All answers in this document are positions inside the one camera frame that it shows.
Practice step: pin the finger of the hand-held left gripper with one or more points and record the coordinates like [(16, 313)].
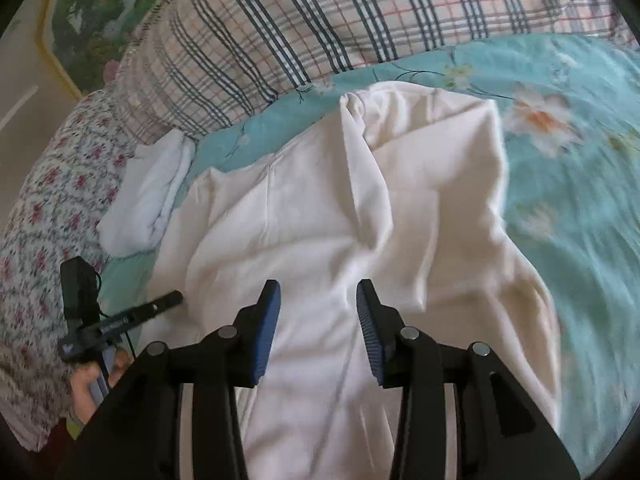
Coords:
[(150, 310)]

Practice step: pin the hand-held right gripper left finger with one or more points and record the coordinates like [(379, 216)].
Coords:
[(265, 332)]

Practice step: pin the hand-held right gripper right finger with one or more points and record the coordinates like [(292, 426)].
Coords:
[(370, 330)]

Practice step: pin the cream white garment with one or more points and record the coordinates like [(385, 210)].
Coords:
[(325, 210)]

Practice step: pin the person's left hand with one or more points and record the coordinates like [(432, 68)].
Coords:
[(82, 390)]

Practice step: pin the pink floral blanket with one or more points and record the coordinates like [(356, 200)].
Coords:
[(55, 200)]

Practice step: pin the white folded towel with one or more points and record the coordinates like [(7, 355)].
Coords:
[(145, 195)]

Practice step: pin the teal floral bed sheet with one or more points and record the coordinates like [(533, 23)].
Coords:
[(575, 210)]

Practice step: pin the plaid pillow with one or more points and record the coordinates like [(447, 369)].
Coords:
[(310, 25)]

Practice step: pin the framed landscape wall painting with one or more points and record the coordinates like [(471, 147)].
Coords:
[(100, 15)]

